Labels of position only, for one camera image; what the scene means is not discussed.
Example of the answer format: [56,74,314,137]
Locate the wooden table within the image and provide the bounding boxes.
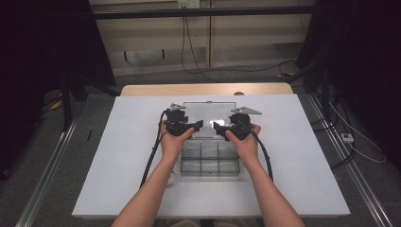
[120,82,294,97]

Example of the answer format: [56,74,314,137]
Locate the left hand-held gripper black cable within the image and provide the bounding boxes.
[139,108,170,189]

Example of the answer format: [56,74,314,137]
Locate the black curtain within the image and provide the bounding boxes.
[0,0,117,182]
[295,0,401,164]

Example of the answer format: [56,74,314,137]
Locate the hand-held gripper black cable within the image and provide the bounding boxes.
[139,108,170,189]
[250,128,274,183]

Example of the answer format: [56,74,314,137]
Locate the person's left hand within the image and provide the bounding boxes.
[159,120,197,163]

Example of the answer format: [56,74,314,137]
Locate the thick black floor cable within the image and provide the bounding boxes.
[311,115,357,170]

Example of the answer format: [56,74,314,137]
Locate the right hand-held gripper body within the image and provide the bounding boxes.
[224,106,263,142]

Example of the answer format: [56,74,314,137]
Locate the black hanging cable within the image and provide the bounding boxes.
[180,14,221,83]

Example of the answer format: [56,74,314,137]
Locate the metal floor rail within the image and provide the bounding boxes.
[14,117,78,227]
[306,94,394,227]

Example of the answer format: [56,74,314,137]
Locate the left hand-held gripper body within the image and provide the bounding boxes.
[164,102,191,137]

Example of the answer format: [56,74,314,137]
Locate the white floor cable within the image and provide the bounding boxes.
[327,100,388,165]

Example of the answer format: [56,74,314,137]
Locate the white table cover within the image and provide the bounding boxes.
[71,94,351,219]

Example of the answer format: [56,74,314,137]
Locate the right hand-held gripper black cable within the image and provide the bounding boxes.
[250,128,274,183]

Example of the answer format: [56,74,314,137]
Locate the black horizontal bar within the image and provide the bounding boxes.
[93,5,316,21]

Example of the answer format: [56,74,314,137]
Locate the person's right hand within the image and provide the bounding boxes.
[224,123,262,164]

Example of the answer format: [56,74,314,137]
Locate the black metal stand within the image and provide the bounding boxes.
[59,75,90,132]

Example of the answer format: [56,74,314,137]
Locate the white wall socket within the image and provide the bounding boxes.
[177,0,201,9]

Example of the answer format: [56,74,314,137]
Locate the clear grey compartment box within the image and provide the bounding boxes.
[180,100,241,178]

